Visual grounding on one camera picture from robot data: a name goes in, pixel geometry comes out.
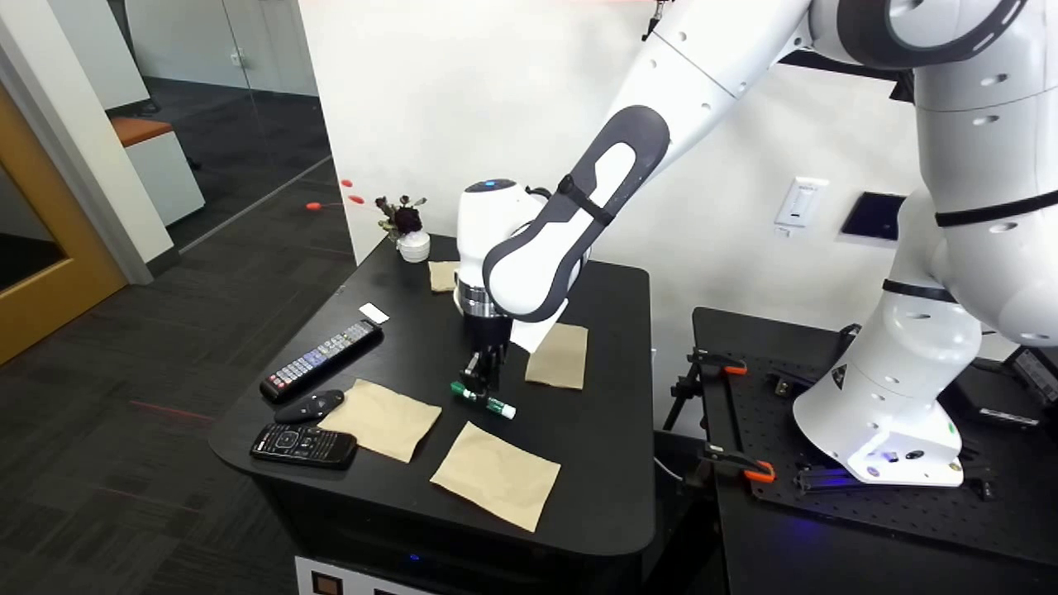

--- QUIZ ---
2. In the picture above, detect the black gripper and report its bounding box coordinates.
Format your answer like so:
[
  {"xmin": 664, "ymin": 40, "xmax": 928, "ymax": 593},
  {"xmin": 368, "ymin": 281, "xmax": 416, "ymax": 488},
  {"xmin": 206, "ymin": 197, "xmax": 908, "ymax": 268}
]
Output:
[{"xmin": 460, "ymin": 313, "xmax": 517, "ymax": 401}]

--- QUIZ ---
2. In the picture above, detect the green and white marker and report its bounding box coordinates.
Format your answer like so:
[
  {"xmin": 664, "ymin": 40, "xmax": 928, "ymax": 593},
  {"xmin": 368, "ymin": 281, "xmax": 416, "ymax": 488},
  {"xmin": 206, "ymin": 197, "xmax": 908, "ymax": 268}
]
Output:
[{"xmin": 445, "ymin": 377, "xmax": 520, "ymax": 426}]

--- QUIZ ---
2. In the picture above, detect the tan cloth napkin left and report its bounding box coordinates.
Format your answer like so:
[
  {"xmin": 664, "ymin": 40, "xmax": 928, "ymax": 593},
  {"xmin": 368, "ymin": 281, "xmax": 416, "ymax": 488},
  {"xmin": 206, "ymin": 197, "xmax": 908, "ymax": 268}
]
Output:
[{"xmin": 522, "ymin": 321, "xmax": 596, "ymax": 394}]

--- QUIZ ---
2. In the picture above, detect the tan cloth napkin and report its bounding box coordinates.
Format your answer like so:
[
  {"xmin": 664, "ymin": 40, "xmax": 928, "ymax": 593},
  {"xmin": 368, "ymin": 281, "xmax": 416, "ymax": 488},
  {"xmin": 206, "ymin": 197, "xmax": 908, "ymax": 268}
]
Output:
[
  {"xmin": 423, "ymin": 258, "xmax": 465, "ymax": 296},
  {"xmin": 522, "ymin": 321, "xmax": 596, "ymax": 394}
]

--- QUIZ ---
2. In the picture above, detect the white paper sheet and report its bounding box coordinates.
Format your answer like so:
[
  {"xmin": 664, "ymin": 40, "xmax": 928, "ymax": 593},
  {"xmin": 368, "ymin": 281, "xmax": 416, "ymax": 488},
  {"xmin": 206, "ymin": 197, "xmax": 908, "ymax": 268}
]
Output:
[{"xmin": 427, "ymin": 421, "xmax": 565, "ymax": 534}]

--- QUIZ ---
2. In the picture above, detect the tan cloth napkin right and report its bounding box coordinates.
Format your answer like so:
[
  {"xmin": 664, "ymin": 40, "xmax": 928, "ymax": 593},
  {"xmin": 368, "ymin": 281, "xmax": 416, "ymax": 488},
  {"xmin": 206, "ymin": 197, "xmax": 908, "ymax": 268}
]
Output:
[{"xmin": 423, "ymin": 258, "xmax": 465, "ymax": 296}]

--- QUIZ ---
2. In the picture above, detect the tan cloth left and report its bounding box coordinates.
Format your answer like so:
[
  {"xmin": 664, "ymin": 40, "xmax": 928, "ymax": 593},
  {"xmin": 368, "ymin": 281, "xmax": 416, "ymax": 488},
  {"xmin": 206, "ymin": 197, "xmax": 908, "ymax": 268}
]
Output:
[{"xmin": 314, "ymin": 377, "xmax": 445, "ymax": 466}]

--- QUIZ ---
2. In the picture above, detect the small white round vase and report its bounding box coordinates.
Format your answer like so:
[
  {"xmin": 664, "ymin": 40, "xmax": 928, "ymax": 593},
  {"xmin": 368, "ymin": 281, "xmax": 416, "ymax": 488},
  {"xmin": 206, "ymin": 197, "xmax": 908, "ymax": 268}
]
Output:
[{"xmin": 392, "ymin": 229, "xmax": 437, "ymax": 268}]

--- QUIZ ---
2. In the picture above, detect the long black remote control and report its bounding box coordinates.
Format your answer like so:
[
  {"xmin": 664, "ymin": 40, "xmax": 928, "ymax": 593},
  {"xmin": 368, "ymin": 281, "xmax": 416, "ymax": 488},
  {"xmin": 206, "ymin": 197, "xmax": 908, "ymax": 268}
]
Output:
[{"xmin": 258, "ymin": 318, "xmax": 385, "ymax": 405}]

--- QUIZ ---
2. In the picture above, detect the dried flower bouquet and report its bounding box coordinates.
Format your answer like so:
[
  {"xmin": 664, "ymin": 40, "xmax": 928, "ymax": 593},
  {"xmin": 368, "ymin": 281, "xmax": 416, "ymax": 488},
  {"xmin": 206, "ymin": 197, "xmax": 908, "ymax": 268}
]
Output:
[{"xmin": 370, "ymin": 191, "xmax": 434, "ymax": 238}]

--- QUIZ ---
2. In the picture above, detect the small black oval remote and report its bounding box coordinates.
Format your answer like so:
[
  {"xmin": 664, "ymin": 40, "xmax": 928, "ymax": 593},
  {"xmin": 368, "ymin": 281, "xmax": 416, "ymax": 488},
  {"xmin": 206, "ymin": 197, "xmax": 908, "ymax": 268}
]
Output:
[{"xmin": 271, "ymin": 387, "xmax": 347, "ymax": 429}]

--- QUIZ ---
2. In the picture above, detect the wide black keypad remote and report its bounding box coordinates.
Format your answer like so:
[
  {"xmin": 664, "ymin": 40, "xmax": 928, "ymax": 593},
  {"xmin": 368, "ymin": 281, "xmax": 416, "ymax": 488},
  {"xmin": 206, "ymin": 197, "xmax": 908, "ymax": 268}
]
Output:
[{"xmin": 249, "ymin": 421, "xmax": 361, "ymax": 473}]

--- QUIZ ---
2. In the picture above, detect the white bench orange top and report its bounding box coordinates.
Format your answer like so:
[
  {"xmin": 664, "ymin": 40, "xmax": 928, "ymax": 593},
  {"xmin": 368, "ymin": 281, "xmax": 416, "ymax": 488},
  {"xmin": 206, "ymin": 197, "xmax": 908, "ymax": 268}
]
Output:
[{"xmin": 106, "ymin": 111, "xmax": 212, "ymax": 232}]

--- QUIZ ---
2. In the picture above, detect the black perforated mounting table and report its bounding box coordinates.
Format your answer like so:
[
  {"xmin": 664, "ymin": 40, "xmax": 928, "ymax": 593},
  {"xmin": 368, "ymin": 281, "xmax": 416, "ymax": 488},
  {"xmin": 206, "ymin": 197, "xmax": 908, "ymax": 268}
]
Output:
[{"xmin": 687, "ymin": 305, "xmax": 1058, "ymax": 595}]

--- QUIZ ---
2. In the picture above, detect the orange handled black clamp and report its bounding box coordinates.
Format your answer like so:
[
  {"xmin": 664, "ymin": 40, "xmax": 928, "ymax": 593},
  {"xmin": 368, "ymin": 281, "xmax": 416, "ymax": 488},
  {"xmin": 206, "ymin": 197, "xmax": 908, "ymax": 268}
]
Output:
[
  {"xmin": 700, "ymin": 442, "xmax": 780, "ymax": 494},
  {"xmin": 664, "ymin": 347, "xmax": 754, "ymax": 433}
]

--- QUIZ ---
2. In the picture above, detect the white wall outlet plate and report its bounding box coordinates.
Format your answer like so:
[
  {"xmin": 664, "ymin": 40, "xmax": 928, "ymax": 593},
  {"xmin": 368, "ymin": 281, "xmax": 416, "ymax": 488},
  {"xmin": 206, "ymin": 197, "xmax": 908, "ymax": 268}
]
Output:
[{"xmin": 770, "ymin": 171, "xmax": 834, "ymax": 238}]

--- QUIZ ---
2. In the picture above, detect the dark wall panel screen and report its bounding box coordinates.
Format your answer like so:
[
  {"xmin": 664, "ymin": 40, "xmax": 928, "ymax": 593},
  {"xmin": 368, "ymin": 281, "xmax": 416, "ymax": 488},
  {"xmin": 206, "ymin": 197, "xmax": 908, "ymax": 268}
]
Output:
[{"xmin": 835, "ymin": 190, "xmax": 908, "ymax": 249}]

